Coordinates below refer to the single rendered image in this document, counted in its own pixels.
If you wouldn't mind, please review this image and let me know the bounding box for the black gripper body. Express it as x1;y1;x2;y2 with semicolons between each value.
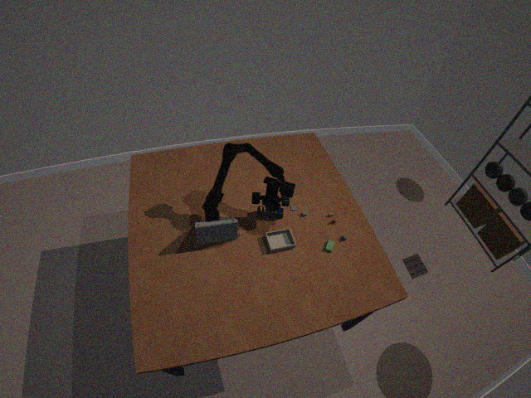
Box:
251;191;290;206

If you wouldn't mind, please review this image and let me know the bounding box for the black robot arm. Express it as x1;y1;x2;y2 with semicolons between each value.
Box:
202;143;295;222

